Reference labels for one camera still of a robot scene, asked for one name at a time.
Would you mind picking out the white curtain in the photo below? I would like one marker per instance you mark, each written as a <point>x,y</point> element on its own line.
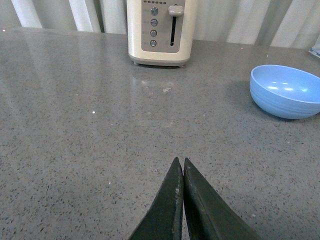
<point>276,23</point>

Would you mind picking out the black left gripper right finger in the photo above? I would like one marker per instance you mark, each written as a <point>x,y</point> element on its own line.
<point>208,216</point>

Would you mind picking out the blue bowl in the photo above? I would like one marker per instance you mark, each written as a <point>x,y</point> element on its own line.
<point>285,92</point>

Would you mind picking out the cream two-slot toaster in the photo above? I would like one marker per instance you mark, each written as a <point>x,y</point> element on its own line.
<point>160,32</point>

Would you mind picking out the clear plastic container blue rim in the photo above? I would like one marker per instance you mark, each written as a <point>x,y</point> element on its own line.
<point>315,50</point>

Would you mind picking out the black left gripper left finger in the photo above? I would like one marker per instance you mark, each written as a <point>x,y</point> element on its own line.
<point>164,219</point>

